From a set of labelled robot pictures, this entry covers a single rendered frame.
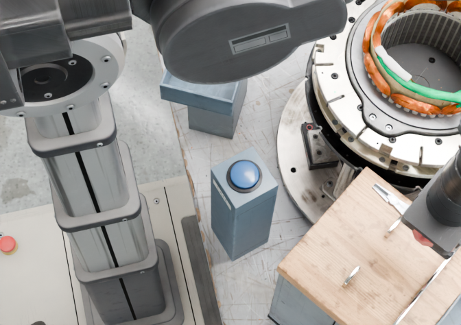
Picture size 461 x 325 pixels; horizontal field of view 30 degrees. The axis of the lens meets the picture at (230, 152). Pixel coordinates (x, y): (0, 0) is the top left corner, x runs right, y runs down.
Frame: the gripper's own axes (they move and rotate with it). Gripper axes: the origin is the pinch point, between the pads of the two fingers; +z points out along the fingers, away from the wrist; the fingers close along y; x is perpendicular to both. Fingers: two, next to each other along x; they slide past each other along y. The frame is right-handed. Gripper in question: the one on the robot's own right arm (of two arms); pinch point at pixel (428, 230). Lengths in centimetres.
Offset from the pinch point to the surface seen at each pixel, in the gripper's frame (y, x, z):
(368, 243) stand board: -2.4, 4.9, 9.2
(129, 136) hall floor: 23, 77, 117
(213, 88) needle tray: 3.2, 36.7, 14.0
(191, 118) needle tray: 6, 42, 34
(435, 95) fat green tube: 15.8, 10.1, -0.3
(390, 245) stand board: -0.7, 2.5, 9.1
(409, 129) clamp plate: 12.5, 10.3, 5.1
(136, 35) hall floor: 48, 98, 116
